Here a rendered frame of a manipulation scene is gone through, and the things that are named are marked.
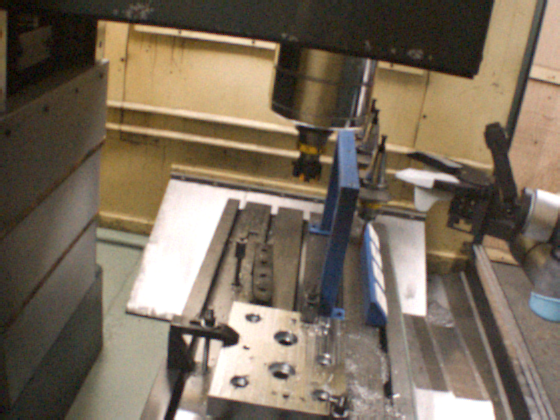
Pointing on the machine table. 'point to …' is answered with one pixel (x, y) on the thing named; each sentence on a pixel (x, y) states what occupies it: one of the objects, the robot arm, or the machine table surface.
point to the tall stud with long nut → (239, 259)
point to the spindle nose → (321, 88)
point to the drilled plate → (222, 401)
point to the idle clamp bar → (263, 264)
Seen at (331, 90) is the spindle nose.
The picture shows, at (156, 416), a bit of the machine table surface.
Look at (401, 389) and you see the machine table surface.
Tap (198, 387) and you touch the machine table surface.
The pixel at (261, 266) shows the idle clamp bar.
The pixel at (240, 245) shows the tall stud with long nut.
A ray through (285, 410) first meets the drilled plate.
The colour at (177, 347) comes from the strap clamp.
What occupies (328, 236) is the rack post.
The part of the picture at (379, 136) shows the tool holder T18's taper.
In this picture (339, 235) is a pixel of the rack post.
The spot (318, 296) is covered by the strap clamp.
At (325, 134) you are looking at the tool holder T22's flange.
